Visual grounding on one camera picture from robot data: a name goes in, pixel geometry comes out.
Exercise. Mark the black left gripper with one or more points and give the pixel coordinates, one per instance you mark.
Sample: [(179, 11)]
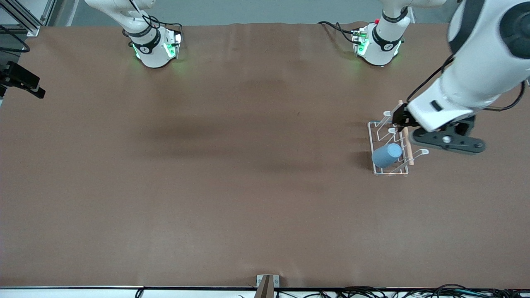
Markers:
[(401, 117)]

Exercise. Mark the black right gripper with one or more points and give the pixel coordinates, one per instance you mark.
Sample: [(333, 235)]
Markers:
[(22, 74)]

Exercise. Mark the blue plastic cup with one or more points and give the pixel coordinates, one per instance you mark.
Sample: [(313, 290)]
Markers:
[(387, 155)]

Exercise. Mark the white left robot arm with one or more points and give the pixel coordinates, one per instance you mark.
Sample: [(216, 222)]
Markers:
[(476, 74)]

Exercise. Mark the aluminium frame profile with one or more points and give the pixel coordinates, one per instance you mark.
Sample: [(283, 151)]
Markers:
[(25, 16)]

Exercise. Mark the small metal bracket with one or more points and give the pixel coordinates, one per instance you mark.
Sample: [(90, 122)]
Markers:
[(276, 281)]

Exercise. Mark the brown camera post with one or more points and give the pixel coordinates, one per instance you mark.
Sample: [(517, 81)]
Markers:
[(264, 289)]

